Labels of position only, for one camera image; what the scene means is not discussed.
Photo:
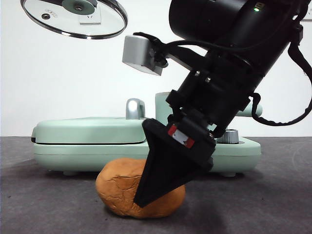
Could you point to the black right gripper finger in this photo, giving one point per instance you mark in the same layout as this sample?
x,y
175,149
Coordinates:
x,y
163,170

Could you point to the glass lid with green knob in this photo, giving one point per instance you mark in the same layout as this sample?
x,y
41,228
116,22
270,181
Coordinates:
x,y
73,6

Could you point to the mint green steamer pot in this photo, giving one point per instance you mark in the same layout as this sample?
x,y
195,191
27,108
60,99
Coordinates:
x,y
161,109

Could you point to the silver control knob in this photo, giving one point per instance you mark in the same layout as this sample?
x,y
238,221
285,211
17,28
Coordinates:
x,y
230,136

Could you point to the mint green breakfast machine base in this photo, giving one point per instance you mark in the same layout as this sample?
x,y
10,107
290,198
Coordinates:
x,y
85,156

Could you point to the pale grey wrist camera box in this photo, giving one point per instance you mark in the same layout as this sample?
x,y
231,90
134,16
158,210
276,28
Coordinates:
x,y
136,53

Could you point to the white wall socket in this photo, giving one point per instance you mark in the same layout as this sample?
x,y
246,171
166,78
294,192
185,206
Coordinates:
x,y
309,18
90,20

